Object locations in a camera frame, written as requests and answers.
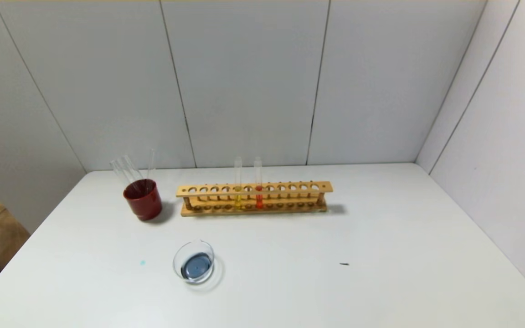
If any wooden test tube rack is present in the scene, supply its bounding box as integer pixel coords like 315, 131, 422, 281
175, 181, 334, 217

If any test tube with yellow liquid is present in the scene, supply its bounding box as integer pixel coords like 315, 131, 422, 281
233, 157, 243, 210

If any clear glass beaker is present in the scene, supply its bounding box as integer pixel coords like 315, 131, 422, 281
172, 240, 223, 292

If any dark red cup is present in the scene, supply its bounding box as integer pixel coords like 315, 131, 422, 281
123, 179, 163, 221

